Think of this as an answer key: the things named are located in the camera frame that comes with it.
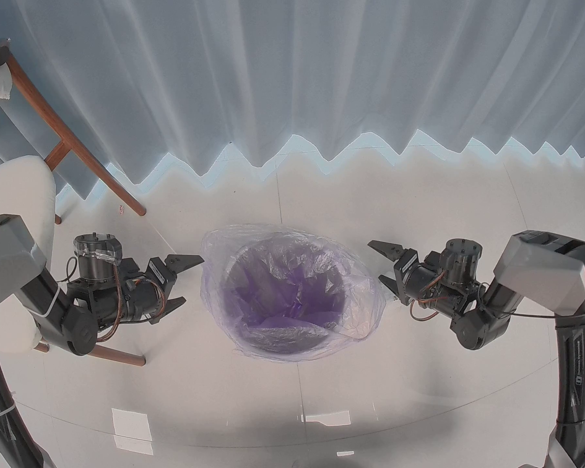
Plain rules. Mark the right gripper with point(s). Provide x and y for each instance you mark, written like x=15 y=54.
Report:
x=419 y=283

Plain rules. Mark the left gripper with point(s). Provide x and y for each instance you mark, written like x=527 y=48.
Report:
x=146 y=300

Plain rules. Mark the purple plastic bag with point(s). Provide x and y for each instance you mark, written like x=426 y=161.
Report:
x=292 y=281

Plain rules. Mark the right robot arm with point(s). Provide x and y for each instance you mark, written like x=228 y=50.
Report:
x=536 y=266

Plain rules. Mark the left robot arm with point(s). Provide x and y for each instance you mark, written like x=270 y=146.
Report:
x=9 y=256

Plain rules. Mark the white trash bin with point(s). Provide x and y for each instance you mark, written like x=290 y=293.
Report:
x=292 y=349

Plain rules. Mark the wooden chair white cushions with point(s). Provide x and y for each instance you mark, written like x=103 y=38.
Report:
x=24 y=198

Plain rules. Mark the pale blue curtain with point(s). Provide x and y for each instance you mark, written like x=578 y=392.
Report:
x=292 y=56

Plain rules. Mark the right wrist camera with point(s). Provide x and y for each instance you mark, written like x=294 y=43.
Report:
x=431 y=259

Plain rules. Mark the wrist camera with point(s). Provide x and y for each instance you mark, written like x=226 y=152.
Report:
x=431 y=259
x=129 y=266

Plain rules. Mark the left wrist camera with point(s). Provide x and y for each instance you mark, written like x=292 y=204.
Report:
x=129 y=266

